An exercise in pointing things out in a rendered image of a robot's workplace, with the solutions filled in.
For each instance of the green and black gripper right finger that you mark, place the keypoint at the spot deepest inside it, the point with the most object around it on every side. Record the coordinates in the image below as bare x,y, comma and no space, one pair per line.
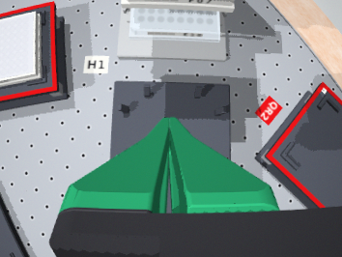
208,182

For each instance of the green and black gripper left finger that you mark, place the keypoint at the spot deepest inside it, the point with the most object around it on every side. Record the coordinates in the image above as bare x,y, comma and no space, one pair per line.
135,179

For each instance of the grey perforated base plate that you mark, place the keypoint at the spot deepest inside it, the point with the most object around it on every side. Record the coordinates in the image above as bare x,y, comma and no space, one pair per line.
46,147

